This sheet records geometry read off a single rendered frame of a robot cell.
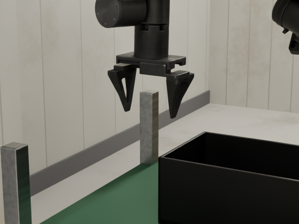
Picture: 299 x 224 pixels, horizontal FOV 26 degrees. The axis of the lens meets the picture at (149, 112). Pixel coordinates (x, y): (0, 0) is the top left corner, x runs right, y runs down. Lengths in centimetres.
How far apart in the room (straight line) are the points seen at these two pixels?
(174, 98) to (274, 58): 470
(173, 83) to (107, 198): 26
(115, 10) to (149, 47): 10
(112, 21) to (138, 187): 35
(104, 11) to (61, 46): 290
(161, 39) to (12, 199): 34
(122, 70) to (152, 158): 29
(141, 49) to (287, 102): 476
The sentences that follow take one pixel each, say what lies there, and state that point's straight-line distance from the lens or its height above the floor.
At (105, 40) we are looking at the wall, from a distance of 432.
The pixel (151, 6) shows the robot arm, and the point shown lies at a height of 129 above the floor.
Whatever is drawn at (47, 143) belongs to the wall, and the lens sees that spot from 389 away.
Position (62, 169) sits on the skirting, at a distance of 402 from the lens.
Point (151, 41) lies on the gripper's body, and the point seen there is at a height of 123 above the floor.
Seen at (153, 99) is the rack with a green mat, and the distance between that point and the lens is 129.
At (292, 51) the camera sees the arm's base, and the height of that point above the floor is 115.
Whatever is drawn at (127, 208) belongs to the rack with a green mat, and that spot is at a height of 95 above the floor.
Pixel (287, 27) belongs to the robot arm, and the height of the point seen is 121.
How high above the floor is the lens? 137
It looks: 14 degrees down
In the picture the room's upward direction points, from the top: straight up
